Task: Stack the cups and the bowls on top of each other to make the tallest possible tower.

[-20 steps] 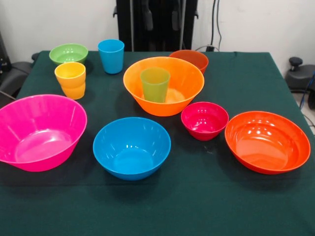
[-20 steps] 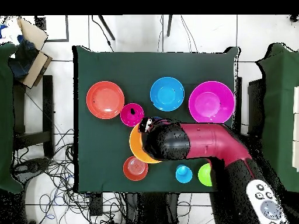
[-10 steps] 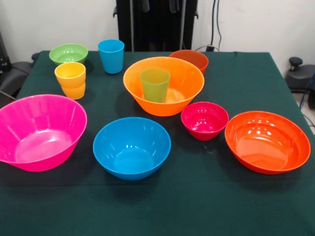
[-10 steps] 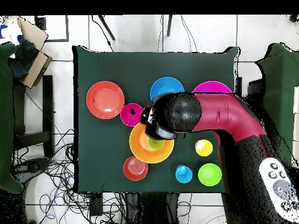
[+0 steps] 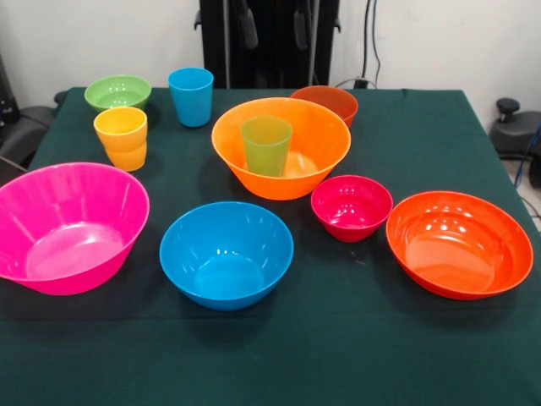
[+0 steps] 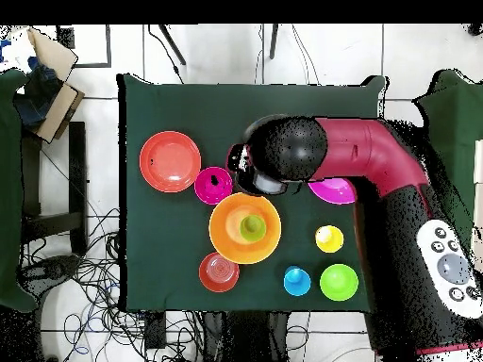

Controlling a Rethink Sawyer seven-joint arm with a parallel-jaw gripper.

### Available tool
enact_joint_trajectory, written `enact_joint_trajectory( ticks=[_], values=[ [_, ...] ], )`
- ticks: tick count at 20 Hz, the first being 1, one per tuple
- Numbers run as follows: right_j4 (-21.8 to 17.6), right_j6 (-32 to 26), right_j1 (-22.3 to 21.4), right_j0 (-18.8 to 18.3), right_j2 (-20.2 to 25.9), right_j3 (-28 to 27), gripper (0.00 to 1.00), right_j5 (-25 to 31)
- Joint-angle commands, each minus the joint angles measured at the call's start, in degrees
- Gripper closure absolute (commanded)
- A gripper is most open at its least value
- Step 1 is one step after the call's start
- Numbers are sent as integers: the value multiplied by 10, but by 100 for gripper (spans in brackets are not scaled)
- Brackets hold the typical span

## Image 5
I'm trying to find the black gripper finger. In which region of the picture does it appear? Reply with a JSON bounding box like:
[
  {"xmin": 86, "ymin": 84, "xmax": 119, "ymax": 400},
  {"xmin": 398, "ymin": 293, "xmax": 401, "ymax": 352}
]
[
  {"xmin": 293, "ymin": 0, "xmax": 310, "ymax": 52},
  {"xmin": 238, "ymin": 0, "xmax": 260, "ymax": 52}
]

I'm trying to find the small red-orange bowl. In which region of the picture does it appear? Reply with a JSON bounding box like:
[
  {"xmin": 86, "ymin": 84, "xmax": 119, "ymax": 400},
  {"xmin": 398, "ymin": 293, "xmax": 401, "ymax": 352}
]
[{"xmin": 290, "ymin": 85, "xmax": 359, "ymax": 128}]

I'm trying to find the large orange bowl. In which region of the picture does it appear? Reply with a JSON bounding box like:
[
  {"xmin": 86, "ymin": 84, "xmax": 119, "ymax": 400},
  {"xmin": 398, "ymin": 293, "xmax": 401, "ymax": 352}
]
[{"xmin": 210, "ymin": 96, "xmax": 352, "ymax": 201}]

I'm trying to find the green cup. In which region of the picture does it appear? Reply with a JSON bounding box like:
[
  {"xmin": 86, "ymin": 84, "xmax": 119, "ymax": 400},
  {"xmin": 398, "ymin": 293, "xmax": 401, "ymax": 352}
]
[{"xmin": 240, "ymin": 115, "xmax": 294, "ymax": 178}]

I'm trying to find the blue cup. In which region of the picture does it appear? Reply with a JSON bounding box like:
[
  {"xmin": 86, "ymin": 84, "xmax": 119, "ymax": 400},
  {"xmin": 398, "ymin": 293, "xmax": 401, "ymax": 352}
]
[{"xmin": 167, "ymin": 67, "xmax": 215, "ymax": 129}]

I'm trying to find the green bowl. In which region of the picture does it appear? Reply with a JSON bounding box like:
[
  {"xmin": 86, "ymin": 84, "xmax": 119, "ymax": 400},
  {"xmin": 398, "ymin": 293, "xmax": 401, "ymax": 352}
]
[{"xmin": 83, "ymin": 74, "xmax": 153, "ymax": 113}]

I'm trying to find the yellow cup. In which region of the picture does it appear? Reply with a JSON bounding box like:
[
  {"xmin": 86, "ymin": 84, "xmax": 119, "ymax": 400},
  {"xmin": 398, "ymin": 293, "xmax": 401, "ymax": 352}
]
[
  {"xmin": 104, "ymin": 141, "xmax": 148, "ymax": 173},
  {"xmin": 93, "ymin": 106, "xmax": 149, "ymax": 153}
]

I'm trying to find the small crimson bowl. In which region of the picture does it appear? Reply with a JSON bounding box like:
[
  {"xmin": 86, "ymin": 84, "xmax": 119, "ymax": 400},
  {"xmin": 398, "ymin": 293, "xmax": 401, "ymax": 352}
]
[{"xmin": 310, "ymin": 174, "xmax": 394, "ymax": 244}]

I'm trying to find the blue bowl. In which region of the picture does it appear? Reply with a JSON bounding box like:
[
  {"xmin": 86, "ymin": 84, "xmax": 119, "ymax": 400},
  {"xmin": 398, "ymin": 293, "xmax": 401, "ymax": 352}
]
[{"xmin": 159, "ymin": 200, "xmax": 295, "ymax": 312}]

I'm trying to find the large magenta bowl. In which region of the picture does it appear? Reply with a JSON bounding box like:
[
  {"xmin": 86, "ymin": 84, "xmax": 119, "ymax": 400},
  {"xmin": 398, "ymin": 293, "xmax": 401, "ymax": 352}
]
[{"xmin": 0, "ymin": 162, "xmax": 151, "ymax": 297}]

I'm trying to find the wide red-orange bowl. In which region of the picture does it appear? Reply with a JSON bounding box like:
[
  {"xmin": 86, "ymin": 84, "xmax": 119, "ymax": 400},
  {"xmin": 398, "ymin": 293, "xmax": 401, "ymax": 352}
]
[{"xmin": 385, "ymin": 190, "xmax": 534, "ymax": 301}]

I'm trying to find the dark green tablecloth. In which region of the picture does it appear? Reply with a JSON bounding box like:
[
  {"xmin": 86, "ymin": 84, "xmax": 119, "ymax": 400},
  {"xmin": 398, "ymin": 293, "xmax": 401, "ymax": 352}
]
[{"xmin": 0, "ymin": 86, "xmax": 541, "ymax": 406}]

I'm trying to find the grey pedestal foot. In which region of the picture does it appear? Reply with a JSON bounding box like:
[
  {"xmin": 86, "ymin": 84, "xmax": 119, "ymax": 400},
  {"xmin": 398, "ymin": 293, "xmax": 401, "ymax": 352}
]
[
  {"xmin": 489, "ymin": 97, "xmax": 541, "ymax": 158},
  {"xmin": 0, "ymin": 105, "xmax": 58, "ymax": 170}
]

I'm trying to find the blue cable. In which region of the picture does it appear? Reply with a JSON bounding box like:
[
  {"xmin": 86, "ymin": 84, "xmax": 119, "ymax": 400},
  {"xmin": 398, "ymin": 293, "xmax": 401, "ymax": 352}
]
[{"xmin": 512, "ymin": 122, "xmax": 541, "ymax": 189}]

